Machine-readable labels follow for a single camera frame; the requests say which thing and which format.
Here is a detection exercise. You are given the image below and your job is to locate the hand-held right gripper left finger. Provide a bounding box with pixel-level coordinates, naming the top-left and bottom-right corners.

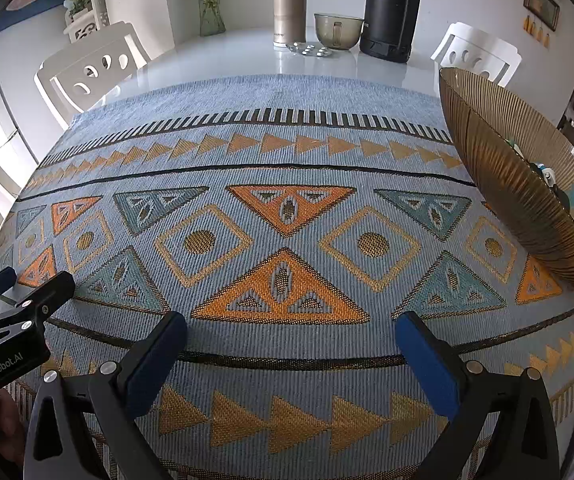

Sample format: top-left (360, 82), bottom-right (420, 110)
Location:
top-left (22, 311), bottom-right (189, 480)

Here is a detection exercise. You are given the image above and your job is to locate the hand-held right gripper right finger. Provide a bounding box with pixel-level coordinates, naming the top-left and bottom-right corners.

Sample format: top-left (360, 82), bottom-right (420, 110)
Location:
top-left (395, 311), bottom-right (561, 480)

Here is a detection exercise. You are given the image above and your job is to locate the ribbed amber glass bowl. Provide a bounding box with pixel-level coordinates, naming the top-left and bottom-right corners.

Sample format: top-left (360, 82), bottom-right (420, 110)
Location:
top-left (438, 66), bottom-right (574, 296)

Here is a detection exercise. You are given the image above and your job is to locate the white and blue figurine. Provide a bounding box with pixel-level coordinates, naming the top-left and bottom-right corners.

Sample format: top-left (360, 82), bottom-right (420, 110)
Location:
top-left (529, 160), bottom-right (558, 191)

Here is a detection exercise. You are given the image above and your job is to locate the blue patterned woven table mat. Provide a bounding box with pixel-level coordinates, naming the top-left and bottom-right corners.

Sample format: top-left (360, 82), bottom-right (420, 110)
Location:
top-left (0, 75), bottom-right (574, 480)

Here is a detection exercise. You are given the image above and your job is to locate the white carved plant stand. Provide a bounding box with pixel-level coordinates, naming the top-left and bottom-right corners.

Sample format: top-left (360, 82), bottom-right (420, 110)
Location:
top-left (62, 7), bottom-right (110, 43)

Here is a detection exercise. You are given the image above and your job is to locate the silver pill blister pack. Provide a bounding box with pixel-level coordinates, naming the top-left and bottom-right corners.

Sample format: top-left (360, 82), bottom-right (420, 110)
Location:
top-left (286, 41), bottom-right (334, 58)

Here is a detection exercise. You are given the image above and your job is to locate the smoky glass measuring cup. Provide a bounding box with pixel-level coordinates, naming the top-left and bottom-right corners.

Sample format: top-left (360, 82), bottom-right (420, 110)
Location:
top-left (314, 12), bottom-right (365, 52)

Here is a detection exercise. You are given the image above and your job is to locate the tall black thermos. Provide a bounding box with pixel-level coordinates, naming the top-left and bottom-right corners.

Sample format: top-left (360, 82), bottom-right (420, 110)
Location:
top-left (359, 0), bottom-right (425, 63)

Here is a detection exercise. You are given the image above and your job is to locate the silver thermos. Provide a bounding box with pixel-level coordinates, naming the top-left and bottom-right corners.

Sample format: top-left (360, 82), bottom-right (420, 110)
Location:
top-left (272, 0), bottom-right (308, 50)

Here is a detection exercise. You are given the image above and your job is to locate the row of orange wall ornaments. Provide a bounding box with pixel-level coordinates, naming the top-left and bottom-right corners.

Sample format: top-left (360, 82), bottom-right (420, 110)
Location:
top-left (523, 16), bottom-right (552, 50)

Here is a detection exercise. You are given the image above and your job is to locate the brown wall picture frame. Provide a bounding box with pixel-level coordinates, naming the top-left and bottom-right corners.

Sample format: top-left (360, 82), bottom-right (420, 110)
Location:
top-left (523, 0), bottom-right (561, 31)

